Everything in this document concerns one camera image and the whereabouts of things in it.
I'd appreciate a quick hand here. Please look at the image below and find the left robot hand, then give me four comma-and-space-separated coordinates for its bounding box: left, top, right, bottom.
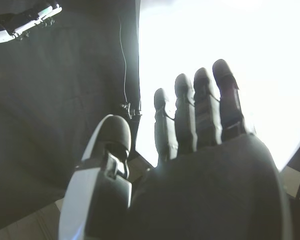
58, 58, 295, 240

